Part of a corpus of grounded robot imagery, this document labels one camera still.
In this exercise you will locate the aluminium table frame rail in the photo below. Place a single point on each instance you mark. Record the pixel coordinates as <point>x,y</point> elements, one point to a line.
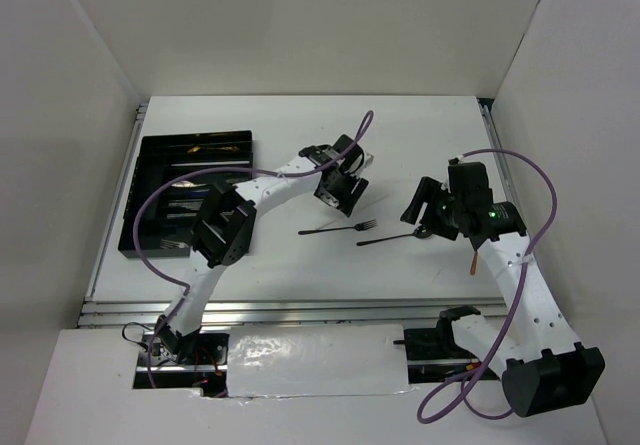
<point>325,277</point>

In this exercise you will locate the black spoon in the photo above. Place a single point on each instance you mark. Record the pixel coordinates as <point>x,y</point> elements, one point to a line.
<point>419,232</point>

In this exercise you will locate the black cutlery tray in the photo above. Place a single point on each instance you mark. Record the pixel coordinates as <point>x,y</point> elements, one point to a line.
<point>161,159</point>

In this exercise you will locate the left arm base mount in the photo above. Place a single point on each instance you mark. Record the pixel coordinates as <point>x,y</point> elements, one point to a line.
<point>203,368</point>

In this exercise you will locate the silver ornate fork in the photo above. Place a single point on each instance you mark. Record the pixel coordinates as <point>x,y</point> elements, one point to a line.
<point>173,244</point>

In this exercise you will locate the black fork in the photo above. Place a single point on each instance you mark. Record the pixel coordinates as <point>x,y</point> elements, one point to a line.
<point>358,227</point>

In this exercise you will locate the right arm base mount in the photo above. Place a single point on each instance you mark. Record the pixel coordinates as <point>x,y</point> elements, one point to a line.
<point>428,342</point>

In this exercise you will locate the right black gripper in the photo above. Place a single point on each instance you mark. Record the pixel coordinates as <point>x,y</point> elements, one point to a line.
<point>426,191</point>

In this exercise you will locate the gold spoon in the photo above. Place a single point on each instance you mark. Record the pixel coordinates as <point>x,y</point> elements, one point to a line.
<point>214,149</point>

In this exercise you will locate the silver table knife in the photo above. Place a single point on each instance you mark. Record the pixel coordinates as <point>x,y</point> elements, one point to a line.
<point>186,184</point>

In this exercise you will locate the copper fork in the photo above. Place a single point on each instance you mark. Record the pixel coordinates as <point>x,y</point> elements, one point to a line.
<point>473,266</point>

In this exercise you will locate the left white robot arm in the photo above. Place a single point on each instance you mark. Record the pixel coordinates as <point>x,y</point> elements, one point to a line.
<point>223,228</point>

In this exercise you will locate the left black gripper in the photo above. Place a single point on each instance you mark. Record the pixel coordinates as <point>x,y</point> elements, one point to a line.
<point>347,202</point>

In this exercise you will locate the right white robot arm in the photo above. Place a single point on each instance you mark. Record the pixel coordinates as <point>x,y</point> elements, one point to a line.
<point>540,361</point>

